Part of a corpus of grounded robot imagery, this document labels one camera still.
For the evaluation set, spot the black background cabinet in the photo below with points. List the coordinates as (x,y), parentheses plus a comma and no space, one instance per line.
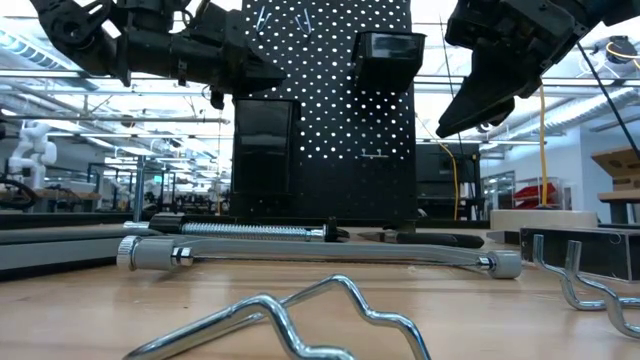
(435,175)

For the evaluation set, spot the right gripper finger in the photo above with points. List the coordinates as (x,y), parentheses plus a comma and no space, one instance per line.
(485,90)
(500,114)

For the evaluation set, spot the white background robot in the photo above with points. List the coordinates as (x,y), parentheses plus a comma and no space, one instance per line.
(35,150)

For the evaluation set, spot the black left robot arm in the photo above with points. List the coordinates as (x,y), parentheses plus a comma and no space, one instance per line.
(75,30)

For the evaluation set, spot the black C-clamp silver screw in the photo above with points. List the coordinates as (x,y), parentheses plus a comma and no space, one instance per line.
(250,231)

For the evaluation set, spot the brown cardboard box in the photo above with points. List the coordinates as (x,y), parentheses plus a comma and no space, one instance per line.
(620,165)

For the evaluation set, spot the curved metal peg hook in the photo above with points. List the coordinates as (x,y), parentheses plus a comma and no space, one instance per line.
(261,21)
(305,24)

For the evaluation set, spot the small black pegboard bin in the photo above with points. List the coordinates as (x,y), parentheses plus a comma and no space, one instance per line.
(387,65)

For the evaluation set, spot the beige masking tape roll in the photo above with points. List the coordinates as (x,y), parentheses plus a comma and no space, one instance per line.
(545,220)

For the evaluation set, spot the red storage bins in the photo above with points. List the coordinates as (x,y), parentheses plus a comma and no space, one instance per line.
(535,195)

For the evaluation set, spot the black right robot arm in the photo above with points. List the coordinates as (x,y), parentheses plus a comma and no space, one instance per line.
(622,10)

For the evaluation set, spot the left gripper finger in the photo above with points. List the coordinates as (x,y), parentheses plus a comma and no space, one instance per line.
(260,72)

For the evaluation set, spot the black metal pegboard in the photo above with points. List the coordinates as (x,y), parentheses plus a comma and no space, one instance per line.
(340,190)

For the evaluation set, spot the tall black pegboard bin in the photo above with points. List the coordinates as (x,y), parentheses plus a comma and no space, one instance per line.
(265,150)

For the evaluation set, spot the chrome zigzag peg hook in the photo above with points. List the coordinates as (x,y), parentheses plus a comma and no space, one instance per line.
(574,260)
(538,250)
(280,315)

